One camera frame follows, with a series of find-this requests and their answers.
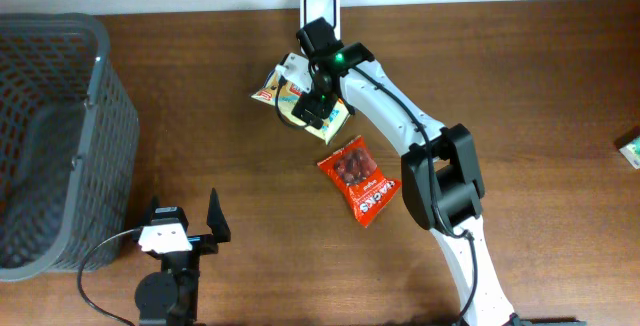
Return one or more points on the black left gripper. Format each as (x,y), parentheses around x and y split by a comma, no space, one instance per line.
(206,244)

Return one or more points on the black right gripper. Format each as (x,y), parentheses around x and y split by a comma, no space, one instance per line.
(326,107)

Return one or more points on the beige snack chip bag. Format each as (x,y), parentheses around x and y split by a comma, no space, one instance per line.
(287,92)

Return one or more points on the red Hacks candy bag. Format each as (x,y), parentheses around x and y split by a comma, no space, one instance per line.
(356,174)

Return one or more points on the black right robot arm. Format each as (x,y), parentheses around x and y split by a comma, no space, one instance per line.
(442,185)

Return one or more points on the white barcode scanner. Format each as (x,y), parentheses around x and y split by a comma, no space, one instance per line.
(330,10)

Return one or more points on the grey plastic mesh basket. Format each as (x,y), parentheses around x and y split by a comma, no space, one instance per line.
(69,135)

